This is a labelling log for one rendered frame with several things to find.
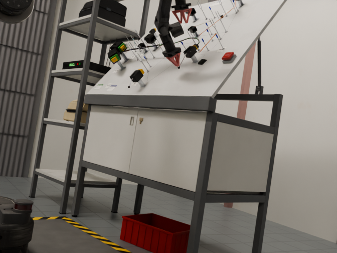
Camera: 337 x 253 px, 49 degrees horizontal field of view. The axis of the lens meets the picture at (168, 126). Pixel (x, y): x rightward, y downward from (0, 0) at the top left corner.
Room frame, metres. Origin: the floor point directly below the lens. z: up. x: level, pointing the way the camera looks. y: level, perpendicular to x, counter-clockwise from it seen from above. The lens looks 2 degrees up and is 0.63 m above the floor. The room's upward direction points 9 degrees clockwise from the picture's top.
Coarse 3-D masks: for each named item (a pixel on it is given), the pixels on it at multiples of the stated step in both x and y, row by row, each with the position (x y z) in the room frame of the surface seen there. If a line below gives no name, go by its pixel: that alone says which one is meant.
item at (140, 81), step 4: (136, 72) 2.17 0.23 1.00; (140, 72) 2.18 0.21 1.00; (132, 76) 2.16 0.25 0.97; (136, 76) 2.16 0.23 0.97; (140, 76) 2.18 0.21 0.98; (132, 80) 2.19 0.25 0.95; (136, 80) 2.17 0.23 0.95; (140, 80) 2.20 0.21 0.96; (140, 84) 2.22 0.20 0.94; (144, 84) 2.23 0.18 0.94
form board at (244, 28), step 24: (264, 0) 2.23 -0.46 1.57; (192, 24) 2.55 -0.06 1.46; (216, 24) 2.34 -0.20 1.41; (240, 24) 2.16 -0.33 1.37; (264, 24) 2.00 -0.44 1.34; (216, 48) 2.09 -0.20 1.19; (240, 48) 1.95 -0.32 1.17; (120, 72) 2.59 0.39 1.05; (144, 72) 2.37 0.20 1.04; (168, 72) 2.19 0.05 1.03; (192, 72) 2.03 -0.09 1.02; (216, 72) 1.89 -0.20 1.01; (192, 96) 1.85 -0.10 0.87
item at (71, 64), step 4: (80, 60) 2.76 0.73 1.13; (64, 64) 2.95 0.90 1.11; (68, 64) 2.90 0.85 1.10; (72, 64) 2.85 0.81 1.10; (76, 64) 2.80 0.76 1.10; (80, 64) 2.75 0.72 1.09; (92, 64) 2.75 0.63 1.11; (96, 64) 2.78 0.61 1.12; (100, 64) 2.80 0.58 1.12; (64, 68) 2.94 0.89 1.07; (68, 68) 2.89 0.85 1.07; (72, 68) 2.84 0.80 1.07; (92, 68) 2.76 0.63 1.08; (96, 68) 2.78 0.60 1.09; (100, 68) 2.80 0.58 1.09; (104, 68) 2.83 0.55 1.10; (108, 68) 2.85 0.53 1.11; (100, 72) 2.81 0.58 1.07; (104, 72) 2.83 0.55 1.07
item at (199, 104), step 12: (96, 96) 2.50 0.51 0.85; (108, 96) 2.39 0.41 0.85; (120, 96) 2.29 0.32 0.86; (132, 96) 2.20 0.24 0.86; (144, 96) 2.12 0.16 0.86; (156, 96) 2.04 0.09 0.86; (168, 96) 1.96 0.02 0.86; (180, 96) 1.90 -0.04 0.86; (156, 108) 2.10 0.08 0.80; (168, 108) 1.98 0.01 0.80; (180, 108) 1.89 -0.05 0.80; (192, 108) 1.83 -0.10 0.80; (204, 108) 1.77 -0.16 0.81
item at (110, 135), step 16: (96, 112) 2.56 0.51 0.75; (112, 112) 2.41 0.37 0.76; (128, 112) 2.28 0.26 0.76; (96, 128) 2.53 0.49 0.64; (112, 128) 2.39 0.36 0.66; (128, 128) 2.26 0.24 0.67; (96, 144) 2.51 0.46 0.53; (112, 144) 2.37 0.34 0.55; (128, 144) 2.24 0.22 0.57; (96, 160) 2.49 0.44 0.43; (112, 160) 2.35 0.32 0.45; (128, 160) 2.23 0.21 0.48
